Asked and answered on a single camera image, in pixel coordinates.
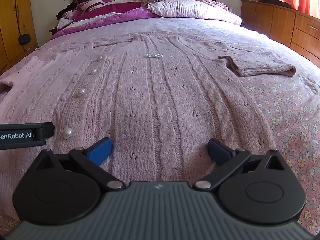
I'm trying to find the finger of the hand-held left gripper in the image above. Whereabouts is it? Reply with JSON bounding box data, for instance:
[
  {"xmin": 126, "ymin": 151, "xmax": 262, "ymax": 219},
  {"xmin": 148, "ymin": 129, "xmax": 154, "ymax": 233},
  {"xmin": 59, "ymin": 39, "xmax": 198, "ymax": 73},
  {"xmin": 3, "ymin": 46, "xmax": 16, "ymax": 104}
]
[{"xmin": 0, "ymin": 122, "xmax": 55, "ymax": 147}]

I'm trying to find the dark cloth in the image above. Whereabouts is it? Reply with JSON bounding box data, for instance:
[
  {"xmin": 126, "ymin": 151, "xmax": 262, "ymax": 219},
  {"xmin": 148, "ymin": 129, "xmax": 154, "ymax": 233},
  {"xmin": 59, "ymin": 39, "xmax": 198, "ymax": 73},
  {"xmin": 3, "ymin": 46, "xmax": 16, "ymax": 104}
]
[{"xmin": 260, "ymin": 0, "xmax": 293, "ymax": 8}]

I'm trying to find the pink knit cardigan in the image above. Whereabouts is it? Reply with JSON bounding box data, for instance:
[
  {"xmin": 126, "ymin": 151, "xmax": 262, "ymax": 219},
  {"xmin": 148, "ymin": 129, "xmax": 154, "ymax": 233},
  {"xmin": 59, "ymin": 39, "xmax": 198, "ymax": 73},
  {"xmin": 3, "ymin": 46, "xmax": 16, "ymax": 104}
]
[{"xmin": 0, "ymin": 31, "xmax": 298, "ymax": 184}]

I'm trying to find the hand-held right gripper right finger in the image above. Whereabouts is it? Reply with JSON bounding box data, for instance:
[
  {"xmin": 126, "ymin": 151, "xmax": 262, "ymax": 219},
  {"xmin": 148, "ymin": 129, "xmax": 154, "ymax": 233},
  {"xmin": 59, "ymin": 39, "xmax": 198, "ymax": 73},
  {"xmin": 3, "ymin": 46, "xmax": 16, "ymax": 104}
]
[{"xmin": 194, "ymin": 138, "xmax": 287, "ymax": 190}]

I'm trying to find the wooden wardrobe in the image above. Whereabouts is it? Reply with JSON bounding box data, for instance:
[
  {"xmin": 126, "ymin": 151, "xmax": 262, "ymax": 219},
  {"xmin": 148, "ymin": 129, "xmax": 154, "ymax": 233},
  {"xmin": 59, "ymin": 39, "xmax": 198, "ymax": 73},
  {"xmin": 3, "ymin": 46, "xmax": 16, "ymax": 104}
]
[{"xmin": 0, "ymin": 0, "xmax": 39, "ymax": 75}]

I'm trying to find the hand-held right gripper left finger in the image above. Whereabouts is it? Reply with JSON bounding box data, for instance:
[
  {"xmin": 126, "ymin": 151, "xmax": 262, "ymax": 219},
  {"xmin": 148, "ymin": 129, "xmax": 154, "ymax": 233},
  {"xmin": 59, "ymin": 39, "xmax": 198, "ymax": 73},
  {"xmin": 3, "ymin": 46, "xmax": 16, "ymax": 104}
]
[{"xmin": 35, "ymin": 137, "xmax": 126, "ymax": 190}]

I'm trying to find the bed with pink sheet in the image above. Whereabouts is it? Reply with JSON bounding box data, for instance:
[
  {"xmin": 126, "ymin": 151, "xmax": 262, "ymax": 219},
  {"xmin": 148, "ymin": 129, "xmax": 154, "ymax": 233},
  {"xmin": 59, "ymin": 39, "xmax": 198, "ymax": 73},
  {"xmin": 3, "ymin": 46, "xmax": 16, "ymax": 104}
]
[{"xmin": 0, "ymin": 15, "xmax": 320, "ymax": 230}]

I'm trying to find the pink checked pillow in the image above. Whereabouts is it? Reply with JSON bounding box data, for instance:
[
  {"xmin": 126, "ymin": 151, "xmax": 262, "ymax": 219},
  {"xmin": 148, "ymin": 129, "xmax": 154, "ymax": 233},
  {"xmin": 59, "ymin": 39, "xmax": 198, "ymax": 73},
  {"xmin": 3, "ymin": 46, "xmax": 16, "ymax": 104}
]
[{"xmin": 146, "ymin": 0, "xmax": 242, "ymax": 26}]

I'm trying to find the dark clothes pile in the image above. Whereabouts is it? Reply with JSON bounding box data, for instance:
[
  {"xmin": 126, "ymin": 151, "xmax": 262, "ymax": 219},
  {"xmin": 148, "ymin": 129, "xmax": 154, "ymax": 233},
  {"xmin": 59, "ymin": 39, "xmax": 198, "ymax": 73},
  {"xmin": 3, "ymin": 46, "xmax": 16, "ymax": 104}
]
[{"xmin": 56, "ymin": 2, "xmax": 78, "ymax": 21}]

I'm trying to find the wooden dresser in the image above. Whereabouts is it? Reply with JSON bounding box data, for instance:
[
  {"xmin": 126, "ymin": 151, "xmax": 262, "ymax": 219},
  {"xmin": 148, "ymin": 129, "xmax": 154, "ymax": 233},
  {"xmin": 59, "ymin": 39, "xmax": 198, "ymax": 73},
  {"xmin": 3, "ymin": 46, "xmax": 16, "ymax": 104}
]
[{"xmin": 241, "ymin": 0, "xmax": 320, "ymax": 68}]

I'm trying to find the black pouch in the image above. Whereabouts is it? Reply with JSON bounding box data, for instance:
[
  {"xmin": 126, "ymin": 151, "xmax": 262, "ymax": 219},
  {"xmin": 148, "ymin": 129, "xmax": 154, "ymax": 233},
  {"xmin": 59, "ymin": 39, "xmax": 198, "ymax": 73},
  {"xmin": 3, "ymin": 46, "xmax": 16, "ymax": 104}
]
[{"xmin": 19, "ymin": 34, "xmax": 32, "ymax": 46}]

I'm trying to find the magenta and white quilt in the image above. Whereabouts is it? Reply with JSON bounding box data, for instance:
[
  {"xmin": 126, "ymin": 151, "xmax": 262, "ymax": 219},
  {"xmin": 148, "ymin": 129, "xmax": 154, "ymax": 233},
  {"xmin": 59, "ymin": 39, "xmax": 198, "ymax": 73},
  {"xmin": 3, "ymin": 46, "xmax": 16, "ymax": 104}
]
[{"xmin": 50, "ymin": 0, "xmax": 160, "ymax": 40}]

